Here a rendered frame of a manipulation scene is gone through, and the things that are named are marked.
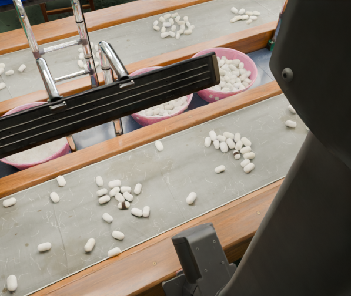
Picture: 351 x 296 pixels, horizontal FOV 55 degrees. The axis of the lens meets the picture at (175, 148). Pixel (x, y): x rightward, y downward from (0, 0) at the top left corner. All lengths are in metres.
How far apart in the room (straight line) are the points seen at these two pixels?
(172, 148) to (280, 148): 0.35
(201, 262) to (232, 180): 0.65
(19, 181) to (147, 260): 0.44
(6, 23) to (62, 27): 1.71
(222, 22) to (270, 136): 0.68
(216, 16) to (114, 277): 1.23
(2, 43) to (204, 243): 1.34
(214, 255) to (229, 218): 0.54
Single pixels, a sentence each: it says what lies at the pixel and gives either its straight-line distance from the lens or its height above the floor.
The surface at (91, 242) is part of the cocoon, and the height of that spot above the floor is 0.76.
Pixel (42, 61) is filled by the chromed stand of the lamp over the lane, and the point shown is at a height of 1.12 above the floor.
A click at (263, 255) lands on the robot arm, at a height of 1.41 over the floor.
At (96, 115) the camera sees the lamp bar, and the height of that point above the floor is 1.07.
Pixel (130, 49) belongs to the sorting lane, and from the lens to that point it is 1.47.
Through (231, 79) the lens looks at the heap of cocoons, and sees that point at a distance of 1.33.
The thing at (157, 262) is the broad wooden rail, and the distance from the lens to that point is 0.88.
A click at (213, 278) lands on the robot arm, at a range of 0.41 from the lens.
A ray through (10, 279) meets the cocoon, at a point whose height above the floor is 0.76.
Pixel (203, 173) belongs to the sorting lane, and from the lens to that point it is 1.03.
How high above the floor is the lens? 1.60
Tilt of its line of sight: 53 degrees down
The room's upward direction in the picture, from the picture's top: 1 degrees clockwise
